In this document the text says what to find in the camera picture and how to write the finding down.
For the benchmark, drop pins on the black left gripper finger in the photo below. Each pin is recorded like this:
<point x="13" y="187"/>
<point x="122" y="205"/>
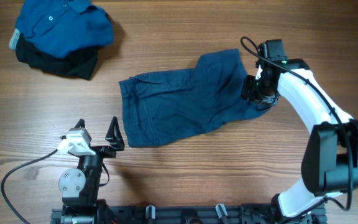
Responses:
<point x="80" y="124"/>
<point x="114" y="136"/>

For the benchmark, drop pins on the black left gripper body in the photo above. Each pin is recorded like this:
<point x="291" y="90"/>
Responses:
<point x="104" y="151"/>

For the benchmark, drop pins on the grey folded garment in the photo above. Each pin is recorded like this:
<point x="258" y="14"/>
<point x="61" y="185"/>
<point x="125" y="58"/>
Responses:
<point x="14" y="39"/>

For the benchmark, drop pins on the black folded garment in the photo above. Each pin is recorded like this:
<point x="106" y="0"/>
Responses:
<point x="78" y="64"/>

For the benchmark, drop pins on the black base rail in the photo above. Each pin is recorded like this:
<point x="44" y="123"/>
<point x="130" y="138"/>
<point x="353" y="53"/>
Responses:
<point x="243" y="214"/>

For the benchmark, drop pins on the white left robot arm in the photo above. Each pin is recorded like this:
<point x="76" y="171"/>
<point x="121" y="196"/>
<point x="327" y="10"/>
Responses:
<point x="80" y="186"/>

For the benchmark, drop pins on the dark blue denim shorts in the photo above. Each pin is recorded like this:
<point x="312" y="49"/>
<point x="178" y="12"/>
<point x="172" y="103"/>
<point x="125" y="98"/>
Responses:
<point x="162" y="107"/>

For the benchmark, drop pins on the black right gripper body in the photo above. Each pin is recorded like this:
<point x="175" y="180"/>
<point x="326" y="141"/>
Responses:
<point x="254" y="89"/>

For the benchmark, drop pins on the blue polo shirt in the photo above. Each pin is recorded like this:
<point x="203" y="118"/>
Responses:
<point x="60" y="27"/>

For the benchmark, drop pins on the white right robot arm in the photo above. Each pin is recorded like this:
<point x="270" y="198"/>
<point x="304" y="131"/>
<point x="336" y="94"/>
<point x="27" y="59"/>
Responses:
<point x="329" y="169"/>

